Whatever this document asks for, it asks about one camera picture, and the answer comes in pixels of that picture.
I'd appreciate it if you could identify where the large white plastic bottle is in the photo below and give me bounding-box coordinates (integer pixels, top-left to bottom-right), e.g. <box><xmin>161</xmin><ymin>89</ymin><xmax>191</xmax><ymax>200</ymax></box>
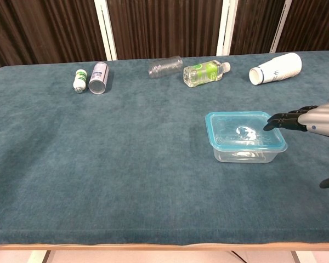
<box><xmin>248</xmin><ymin>52</ymin><xmax>303</xmax><ymax>86</ymax></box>

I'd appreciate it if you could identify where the empty clear plastic bottle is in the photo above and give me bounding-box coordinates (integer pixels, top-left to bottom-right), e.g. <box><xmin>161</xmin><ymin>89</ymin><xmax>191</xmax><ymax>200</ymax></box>
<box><xmin>148</xmin><ymin>55</ymin><xmax>184</xmax><ymax>79</ymax></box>

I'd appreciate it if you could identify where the clear bottle with green label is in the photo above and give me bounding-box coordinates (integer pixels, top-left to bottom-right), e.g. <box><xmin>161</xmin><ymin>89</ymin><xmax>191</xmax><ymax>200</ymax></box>
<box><xmin>183</xmin><ymin>60</ymin><xmax>231</xmax><ymax>88</ymax></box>

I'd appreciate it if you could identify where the brown pleated partition panel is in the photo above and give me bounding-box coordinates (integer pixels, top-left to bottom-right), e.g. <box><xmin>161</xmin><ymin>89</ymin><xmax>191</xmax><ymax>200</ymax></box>
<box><xmin>230</xmin><ymin>0</ymin><xmax>287</xmax><ymax>55</ymax></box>
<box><xmin>106</xmin><ymin>0</ymin><xmax>231</xmax><ymax>60</ymax></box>
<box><xmin>270</xmin><ymin>0</ymin><xmax>329</xmax><ymax>53</ymax></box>
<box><xmin>0</xmin><ymin>0</ymin><xmax>118</xmax><ymax>69</ymax></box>

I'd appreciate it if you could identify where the white table leg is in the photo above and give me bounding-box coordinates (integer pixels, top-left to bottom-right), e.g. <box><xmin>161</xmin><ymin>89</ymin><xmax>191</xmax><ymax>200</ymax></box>
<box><xmin>292</xmin><ymin>251</ymin><xmax>316</xmax><ymax>263</ymax></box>
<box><xmin>29</xmin><ymin>250</ymin><xmax>52</xmax><ymax>263</ymax></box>

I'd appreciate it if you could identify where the teal velvet table cloth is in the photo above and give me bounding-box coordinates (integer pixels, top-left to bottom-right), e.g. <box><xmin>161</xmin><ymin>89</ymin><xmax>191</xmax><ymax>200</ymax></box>
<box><xmin>0</xmin><ymin>50</ymin><xmax>329</xmax><ymax>247</ymax></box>

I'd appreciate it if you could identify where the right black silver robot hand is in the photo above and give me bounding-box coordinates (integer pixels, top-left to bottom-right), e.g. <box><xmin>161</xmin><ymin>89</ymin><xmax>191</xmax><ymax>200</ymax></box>
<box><xmin>263</xmin><ymin>100</ymin><xmax>329</xmax><ymax>189</ymax></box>

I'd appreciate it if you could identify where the clear plastic food container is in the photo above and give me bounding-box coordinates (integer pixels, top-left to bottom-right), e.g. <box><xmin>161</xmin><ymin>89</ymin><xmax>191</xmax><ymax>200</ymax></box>
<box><xmin>211</xmin><ymin>145</ymin><xmax>287</xmax><ymax>164</ymax></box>

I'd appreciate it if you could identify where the blue container lid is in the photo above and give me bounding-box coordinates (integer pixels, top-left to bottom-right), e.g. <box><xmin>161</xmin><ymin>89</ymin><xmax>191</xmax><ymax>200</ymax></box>
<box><xmin>205</xmin><ymin>110</ymin><xmax>288</xmax><ymax>152</ymax></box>

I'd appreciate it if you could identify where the small white green bottle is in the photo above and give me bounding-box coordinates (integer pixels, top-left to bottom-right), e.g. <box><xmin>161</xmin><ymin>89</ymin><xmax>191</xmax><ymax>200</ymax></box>
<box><xmin>72</xmin><ymin>68</ymin><xmax>88</xmax><ymax>94</ymax></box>

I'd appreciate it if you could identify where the silver spray can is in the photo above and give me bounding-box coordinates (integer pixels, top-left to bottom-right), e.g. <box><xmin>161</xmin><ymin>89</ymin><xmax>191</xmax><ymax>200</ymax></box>
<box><xmin>88</xmin><ymin>61</ymin><xmax>110</xmax><ymax>95</ymax></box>

